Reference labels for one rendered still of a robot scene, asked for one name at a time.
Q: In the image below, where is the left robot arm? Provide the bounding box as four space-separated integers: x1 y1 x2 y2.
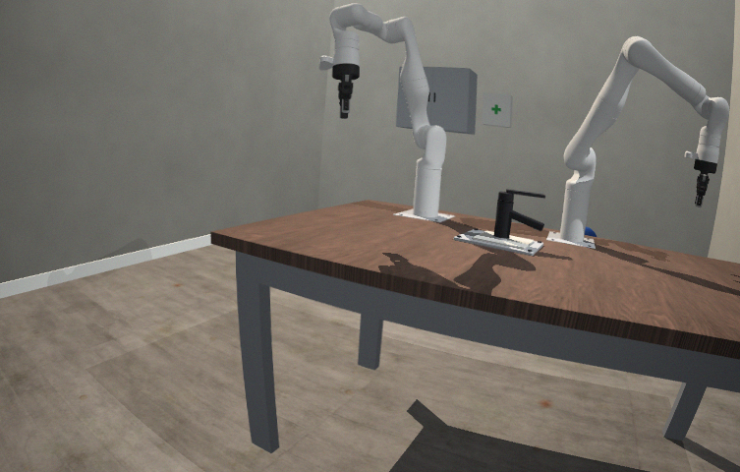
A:
559 36 729 243

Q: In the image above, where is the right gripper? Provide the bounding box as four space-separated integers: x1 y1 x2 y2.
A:
332 63 360 119

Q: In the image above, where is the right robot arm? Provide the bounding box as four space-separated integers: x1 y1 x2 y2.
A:
319 3 446 217

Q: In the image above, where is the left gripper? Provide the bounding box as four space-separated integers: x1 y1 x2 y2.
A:
694 159 717 207

